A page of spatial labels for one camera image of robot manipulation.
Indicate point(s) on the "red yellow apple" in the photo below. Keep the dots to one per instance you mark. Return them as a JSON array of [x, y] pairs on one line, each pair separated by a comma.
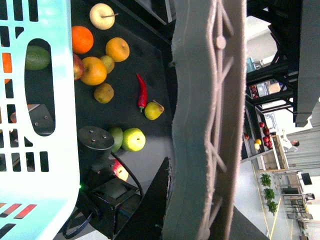
[[78, 67]]

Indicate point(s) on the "light teal plastic basket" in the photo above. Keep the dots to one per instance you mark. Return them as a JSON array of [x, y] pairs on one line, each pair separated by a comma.
[[39, 168]]

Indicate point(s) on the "green lime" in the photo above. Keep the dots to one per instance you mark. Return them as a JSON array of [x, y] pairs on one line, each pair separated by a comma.
[[36, 58]]

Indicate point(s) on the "brown kiwi upper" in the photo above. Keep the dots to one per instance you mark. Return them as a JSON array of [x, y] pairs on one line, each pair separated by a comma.
[[108, 63]]

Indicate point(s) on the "yellow pear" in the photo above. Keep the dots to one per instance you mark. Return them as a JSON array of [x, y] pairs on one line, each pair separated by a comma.
[[153, 110]]

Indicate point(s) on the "green avocado front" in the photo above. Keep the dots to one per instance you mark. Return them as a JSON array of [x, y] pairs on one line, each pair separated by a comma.
[[117, 134]]

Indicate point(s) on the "red chili pepper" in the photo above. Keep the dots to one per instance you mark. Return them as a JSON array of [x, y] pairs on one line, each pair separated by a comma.
[[143, 96]]

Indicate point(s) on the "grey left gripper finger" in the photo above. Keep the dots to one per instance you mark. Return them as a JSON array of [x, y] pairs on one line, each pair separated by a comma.
[[208, 52]]

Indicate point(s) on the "red apple front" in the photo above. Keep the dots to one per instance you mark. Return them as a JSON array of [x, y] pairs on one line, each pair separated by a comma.
[[120, 171]]

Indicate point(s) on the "brown kiwi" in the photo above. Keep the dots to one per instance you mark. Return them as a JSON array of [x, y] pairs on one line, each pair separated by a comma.
[[108, 63], [104, 93]]

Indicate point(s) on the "brown kiwi lower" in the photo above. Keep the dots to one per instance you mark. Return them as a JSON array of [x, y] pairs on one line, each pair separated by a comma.
[[104, 93]]

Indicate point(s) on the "small orange tangerine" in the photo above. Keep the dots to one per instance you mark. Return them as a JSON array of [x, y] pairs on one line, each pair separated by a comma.
[[82, 39]]

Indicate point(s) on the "white pear with stem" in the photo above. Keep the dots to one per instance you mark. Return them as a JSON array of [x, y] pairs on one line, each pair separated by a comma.
[[102, 16]]

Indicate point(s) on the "green apple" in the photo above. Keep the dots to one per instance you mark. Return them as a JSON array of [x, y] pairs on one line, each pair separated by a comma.
[[134, 140]]

